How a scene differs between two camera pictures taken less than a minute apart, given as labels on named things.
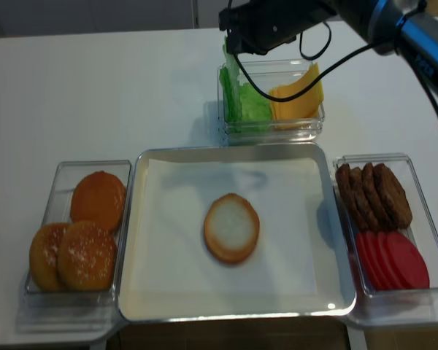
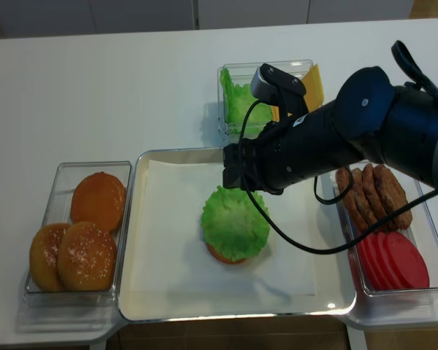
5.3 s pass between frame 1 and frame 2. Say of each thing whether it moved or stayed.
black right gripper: moved
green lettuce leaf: moved
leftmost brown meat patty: stayed
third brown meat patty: stayed
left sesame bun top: stayed
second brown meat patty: stayed
